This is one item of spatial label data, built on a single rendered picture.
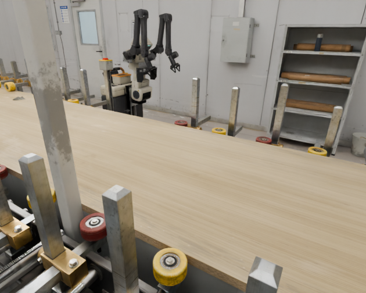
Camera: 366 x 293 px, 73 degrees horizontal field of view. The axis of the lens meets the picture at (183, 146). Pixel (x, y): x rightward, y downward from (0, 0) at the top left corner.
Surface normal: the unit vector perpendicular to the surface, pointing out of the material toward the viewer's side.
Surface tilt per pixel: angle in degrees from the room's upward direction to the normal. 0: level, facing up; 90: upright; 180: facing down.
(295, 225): 0
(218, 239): 0
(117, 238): 90
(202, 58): 90
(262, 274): 45
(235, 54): 90
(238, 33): 90
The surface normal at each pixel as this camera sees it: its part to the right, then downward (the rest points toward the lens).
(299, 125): -0.50, 0.34
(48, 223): 0.86, 0.22
